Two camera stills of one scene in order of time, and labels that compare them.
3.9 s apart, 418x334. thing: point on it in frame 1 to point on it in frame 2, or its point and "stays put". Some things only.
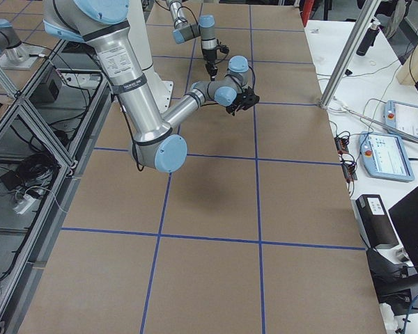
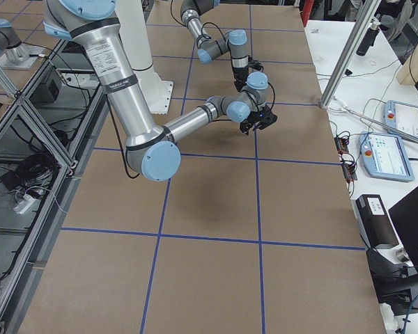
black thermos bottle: x=368 y=40 stays put
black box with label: x=373 y=223 stays put
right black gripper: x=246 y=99 to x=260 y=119
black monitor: x=413 y=218 stays put
